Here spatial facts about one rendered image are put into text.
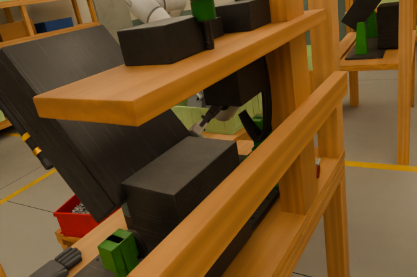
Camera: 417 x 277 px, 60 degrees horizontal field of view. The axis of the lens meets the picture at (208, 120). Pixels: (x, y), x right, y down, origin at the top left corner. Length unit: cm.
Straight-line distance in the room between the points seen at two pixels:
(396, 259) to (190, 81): 209
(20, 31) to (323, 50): 588
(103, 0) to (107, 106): 829
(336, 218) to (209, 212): 122
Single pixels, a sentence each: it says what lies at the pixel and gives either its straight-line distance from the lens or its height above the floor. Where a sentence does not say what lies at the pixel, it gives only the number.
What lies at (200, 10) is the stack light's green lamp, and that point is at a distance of 77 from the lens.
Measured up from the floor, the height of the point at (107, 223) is 90.
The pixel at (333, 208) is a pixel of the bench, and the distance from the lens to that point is 183.
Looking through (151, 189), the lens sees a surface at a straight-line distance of 89.
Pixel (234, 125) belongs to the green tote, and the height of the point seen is 84.
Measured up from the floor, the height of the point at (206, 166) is 124.
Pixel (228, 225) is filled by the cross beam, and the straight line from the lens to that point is 74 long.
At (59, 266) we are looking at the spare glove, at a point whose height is 92.
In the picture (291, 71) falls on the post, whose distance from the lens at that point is 110.
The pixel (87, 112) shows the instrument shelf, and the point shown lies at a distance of 59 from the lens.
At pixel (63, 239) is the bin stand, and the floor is 77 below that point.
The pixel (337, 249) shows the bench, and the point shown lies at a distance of 197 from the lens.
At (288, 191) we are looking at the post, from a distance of 129.
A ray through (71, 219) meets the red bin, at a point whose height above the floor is 89.
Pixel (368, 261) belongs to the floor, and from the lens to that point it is 249.
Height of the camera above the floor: 166
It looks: 20 degrees down
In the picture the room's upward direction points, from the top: 10 degrees counter-clockwise
